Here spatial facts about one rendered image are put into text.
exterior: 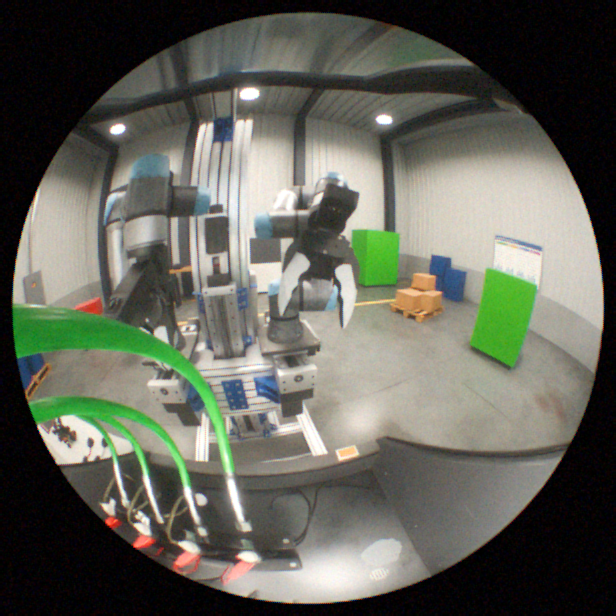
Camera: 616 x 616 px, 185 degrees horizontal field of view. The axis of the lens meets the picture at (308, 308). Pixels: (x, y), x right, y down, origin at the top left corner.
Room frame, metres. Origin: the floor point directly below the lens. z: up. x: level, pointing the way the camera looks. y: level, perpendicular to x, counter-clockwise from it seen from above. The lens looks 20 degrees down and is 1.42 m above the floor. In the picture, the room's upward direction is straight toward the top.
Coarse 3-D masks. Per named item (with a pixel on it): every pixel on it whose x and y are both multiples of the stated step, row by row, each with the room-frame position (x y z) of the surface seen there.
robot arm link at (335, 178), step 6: (324, 174) 0.46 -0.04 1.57; (330, 174) 0.45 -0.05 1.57; (336, 174) 0.45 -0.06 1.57; (318, 180) 0.45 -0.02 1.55; (324, 180) 0.44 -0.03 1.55; (330, 180) 0.43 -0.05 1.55; (336, 180) 0.43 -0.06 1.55; (342, 180) 0.44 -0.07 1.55; (318, 186) 0.43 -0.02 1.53; (324, 186) 0.41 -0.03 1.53; (348, 186) 0.46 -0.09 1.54; (318, 192) 0.41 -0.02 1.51; (312, 198) 0.43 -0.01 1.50
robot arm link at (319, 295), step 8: (304, 192) 0.84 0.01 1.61; (312, 192) 0.84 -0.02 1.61; (304, 200) 0.84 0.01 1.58; (304, 208) 0.86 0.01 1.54; (312, 280) 0.71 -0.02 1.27; (320, 280) 0.70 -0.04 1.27; (304, 288) 0.70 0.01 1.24; (312, 288) 0.70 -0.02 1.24; (320, 288) 0.69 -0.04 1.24; (328, 288) 0.70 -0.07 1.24; (336, 288) 0.70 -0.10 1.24; (304, 296) 0.68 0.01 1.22; (312, 296) 0.68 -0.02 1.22; (320, 296) 0.68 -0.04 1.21; (328, 296) 0.68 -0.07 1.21; (336, 296) 0.69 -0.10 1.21; (304, 304) 0.68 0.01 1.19; (312, 304) 0.68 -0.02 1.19; (320, 304) 0.68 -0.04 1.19; (328, 304) 0.68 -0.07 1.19
